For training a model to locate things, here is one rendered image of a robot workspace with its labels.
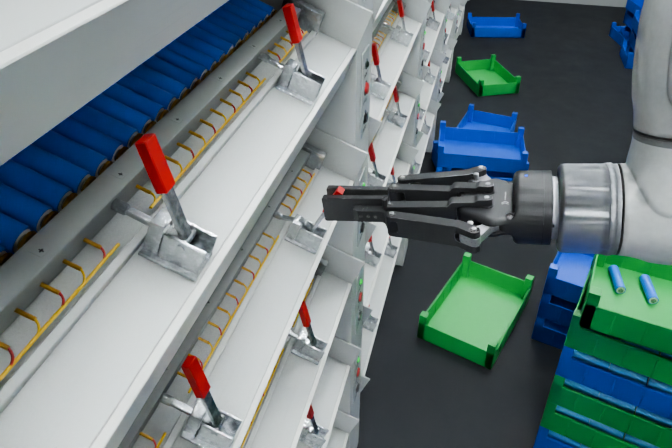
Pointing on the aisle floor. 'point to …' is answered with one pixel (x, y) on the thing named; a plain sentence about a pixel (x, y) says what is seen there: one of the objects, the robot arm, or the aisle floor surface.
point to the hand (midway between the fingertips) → (356, 203)
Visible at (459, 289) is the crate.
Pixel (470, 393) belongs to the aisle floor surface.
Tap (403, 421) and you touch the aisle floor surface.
